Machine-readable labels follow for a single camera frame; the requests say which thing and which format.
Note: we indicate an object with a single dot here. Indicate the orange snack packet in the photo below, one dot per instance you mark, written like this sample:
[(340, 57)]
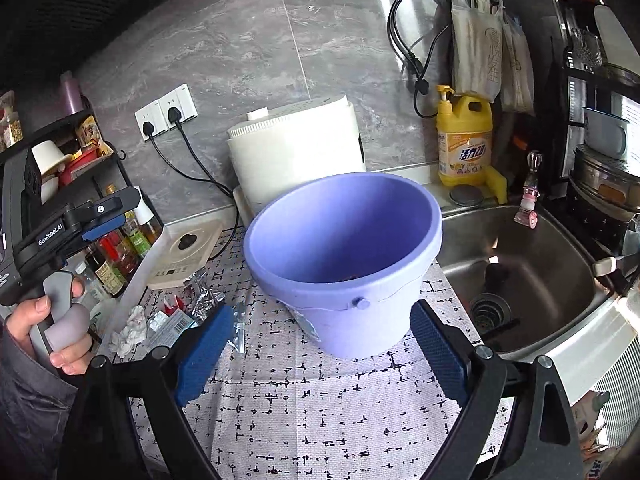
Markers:
[(92, 132)]

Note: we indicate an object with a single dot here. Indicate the black spice rack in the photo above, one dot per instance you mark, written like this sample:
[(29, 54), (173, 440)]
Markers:
[(65, 122)]

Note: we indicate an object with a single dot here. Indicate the white black patterned table mat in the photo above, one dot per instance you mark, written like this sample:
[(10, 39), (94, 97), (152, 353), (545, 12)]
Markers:
[(310, 400)]

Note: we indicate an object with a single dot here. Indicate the hanging plastic bags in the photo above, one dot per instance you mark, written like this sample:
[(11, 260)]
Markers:
[(477, 50)]

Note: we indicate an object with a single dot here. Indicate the black range hood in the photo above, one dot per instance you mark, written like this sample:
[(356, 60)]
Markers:
[(100, 0)]

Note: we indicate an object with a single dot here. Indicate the metal sink drain strainer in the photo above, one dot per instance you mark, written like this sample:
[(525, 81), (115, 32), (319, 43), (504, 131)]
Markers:
[(490, 312)]

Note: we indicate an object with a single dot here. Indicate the white plastic cup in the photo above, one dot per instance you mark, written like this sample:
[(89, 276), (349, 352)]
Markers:
[(47, 157)]

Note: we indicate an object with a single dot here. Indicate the grey barcode packet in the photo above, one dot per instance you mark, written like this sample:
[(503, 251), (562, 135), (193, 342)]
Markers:
[(172, 327)]

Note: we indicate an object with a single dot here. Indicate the yellow sponge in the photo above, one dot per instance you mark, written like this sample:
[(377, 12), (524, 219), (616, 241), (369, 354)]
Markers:
[(496, 185)]

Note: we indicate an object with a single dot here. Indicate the white tissue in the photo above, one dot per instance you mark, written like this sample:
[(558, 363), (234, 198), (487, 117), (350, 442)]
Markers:
[(127, 332)]

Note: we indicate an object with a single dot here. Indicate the purple cup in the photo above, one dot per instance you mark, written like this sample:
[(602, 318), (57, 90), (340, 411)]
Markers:
[(71, 94)]

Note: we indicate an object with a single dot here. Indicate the stainless steel sink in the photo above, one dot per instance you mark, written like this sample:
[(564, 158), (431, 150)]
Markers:
[(540, 270)]

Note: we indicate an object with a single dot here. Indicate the clear drinking glass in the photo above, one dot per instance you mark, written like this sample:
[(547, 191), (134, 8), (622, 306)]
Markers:
[(586, 47)]

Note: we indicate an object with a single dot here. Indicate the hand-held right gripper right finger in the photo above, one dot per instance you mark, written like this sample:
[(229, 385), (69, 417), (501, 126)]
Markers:
[(440, 355)]

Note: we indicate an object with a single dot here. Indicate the silver foil wrapper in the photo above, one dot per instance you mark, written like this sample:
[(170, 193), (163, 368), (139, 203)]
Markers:
[(205, 295)]

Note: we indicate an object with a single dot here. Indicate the white wall socket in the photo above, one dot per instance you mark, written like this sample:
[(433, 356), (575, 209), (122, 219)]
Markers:
[(142, 115), (186, 102)]

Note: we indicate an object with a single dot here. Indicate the white flat bottle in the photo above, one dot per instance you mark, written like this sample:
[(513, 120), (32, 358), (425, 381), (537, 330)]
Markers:
[(102, 317)]

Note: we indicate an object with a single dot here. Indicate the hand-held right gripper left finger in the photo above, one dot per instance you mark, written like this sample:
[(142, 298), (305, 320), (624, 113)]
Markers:
[(205, 355)]

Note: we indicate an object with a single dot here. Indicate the red white wrapper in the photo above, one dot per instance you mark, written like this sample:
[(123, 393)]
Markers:
[(176, 301)]

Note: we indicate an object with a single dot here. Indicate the cream induction cooker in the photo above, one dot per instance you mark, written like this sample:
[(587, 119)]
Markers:
[(185, 260)]

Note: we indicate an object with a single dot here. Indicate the jar of mixed nuts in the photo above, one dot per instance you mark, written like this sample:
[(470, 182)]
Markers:
[(10, 125)]

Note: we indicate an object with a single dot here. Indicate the steel steamer pot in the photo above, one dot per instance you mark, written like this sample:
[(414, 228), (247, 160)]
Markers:
[(605, 180)]

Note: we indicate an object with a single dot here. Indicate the grey round sink stopper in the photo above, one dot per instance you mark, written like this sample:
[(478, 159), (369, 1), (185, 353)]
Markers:
[(466, 195)]

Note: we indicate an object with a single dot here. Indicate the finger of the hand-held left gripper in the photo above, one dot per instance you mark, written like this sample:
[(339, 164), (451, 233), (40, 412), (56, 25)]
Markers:
[(102, 230), (112, 202)]

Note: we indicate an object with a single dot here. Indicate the cream round kitchen appliance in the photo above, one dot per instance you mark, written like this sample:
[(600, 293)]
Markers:
[(300, 150)]

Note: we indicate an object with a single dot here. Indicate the white plastic board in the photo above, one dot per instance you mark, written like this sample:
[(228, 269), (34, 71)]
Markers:
[(617, 35)]

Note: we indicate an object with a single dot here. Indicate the person's left forearm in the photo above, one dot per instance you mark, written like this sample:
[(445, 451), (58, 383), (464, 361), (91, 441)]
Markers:
[(30, 410)]

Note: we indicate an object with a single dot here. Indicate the person's left hand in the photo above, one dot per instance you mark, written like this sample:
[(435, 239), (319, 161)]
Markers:
[(27, 317)]

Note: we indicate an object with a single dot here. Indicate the red plastic container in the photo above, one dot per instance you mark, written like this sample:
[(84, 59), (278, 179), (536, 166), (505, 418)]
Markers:
[(82, 165)]

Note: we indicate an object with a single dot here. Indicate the white enamel mug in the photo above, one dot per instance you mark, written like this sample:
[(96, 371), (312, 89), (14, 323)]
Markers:
[(605, 132)]

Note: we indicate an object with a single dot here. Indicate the white hanging cloth bag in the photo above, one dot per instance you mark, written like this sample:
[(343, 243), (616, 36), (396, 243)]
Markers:
[(517, 70)]

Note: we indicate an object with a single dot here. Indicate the row of condiment bottles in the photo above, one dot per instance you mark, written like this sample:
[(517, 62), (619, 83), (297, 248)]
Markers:
[(115, 255)]

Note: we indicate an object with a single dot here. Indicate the purple plastic bucket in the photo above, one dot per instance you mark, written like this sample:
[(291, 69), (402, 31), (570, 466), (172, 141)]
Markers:
[(350, 320)]

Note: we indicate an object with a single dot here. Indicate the yellow dish soap bottle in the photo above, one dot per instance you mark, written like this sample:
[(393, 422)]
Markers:
[(462, 145)]

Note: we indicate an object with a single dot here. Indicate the clear plastic wrapper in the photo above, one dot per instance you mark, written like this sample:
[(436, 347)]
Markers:
[(237, 325)]

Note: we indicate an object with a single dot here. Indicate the black dish rack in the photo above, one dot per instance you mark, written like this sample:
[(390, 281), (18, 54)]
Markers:
[(562, 135)]

